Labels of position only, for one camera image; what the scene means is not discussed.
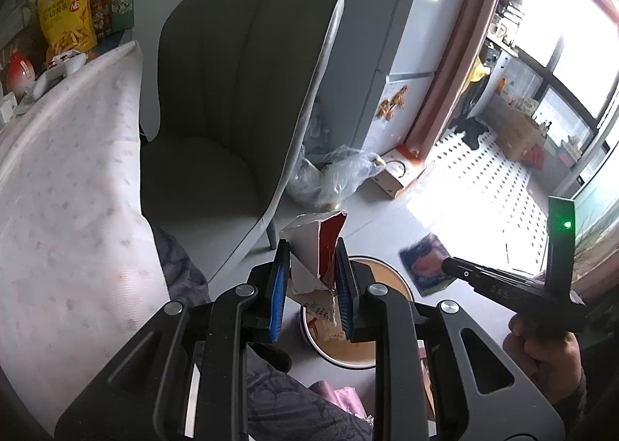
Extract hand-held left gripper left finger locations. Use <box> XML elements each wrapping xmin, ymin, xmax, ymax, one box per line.
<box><xmin>54</xmin><ymin>239</ymin><xmax>291</xmax><ymax>441</ymax></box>

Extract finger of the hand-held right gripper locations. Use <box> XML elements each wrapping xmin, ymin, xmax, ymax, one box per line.
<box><xmin>441</xmin><ymin>256</ymin><xmax>546</xmax><ymax>309</ymax></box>

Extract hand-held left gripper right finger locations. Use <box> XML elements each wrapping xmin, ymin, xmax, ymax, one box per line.
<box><xmin>335</xmin><ymin>237</ymin><xmax>566</xmax><ymax>441</ymax></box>

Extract torn red white carton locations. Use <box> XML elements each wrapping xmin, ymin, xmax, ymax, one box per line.
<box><xmin>279</xmin><ymin>210</ymin><xmax>349</xmax><ymax>328</ymax></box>

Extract white round trash bin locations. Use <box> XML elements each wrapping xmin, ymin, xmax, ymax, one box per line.
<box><xmin>299</xmin><ymin>255</ymin><xmax>417</xmax><ymax>369</ymax></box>

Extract blue pink printed packet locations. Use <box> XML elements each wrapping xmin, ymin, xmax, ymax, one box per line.
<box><xmin>399</xmin><ymin>233</ymin><xmax>455</xmax><ymax>297</ymax></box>

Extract person's right hand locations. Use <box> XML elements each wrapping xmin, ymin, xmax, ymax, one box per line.
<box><xmin>503</xmin><ymin>314</ymin><xmax>587</xmax><ymax>405</ymax></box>

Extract pink cloth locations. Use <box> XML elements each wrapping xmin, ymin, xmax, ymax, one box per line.
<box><xmin>309</xmin><ymin>380</ymin><xmax>371</xmax><ymax>422</ymax></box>

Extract grey patterned pants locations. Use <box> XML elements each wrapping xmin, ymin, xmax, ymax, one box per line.
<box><xmin>155</xmin><ymin>228</ymin><xmax>373</xmax><ymax>441</ymax></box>

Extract clear plastic bag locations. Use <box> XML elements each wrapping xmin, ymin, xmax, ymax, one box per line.
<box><xmin>286</xmin><ymin>112</ymin><xmax>388</xmax><ymax>210</ymax></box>

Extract white orange carton box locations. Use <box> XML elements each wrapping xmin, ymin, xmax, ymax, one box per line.
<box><xmin>372</xmin><ymin>144</ymin><xmax>429</xmax><ymax>200</ymax></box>

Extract brown cardboard box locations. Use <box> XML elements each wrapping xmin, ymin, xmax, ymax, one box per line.
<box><xmin>496</xmin><ymin>109</ymin><xmax>545</xmax><ymax>164</ymax></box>

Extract dark cloth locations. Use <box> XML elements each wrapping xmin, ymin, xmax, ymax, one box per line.
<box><xmin>447</xmin><ymin>78</ymin><xmax>491</xmax><ymax>149</ymax></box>

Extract grey upholstered chair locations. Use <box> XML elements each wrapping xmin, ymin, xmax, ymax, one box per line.
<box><xmin>139</xmin><ymin>0</ymin><xmax>346</xmax><ymax>277</ymax></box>

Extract pink curtain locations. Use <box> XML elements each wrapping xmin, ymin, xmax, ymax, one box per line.
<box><xmin>406</xmin><ymin>0</ymin><xmax>513</xmax><ymax>161</ymax></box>

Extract white floral tablecloth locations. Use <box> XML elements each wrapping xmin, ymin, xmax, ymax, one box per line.
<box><xmin>0</xmin><ymin>39</ymin><xmax>170</xmax><ymax>364</ymax></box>

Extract pale blue refrigerator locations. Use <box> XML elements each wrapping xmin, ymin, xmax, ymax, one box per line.
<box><xmin>309</xmin><ymin>0</ymin><xmax>477</xmax><ymax>159</ymax></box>

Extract white wrapper with red print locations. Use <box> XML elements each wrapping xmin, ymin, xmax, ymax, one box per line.
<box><xmin>33</xmin><ymin>50</ymin><xmax>89</xmax><ymax>99</ymax></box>

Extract yellow snack bag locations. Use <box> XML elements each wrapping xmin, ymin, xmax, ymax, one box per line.
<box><xmin>38</xmin><ymin>0</ymin><xmax>97</xmax><ymax>65</ymax></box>

